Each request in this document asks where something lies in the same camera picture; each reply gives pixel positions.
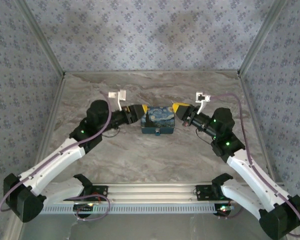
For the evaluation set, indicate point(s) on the starry night painted tin box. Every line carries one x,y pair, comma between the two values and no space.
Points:
160,117

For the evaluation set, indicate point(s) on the small blue padlock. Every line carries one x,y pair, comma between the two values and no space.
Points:
157,132

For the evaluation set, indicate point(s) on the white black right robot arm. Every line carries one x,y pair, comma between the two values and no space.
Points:
252,175

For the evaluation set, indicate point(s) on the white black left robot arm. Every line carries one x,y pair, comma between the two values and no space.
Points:
47,167

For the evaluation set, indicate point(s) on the black controller board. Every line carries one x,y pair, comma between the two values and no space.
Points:
83,208
223,209

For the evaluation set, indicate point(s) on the aluminium table side rail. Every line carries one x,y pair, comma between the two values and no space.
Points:
51,117
252,110

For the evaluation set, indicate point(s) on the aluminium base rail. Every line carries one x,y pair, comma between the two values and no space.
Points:
152,192

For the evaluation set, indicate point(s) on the aluminium corner post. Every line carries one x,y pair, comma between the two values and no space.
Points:
43,42
261,40

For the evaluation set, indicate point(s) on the aluminium frame leg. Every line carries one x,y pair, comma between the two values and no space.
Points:
15,231

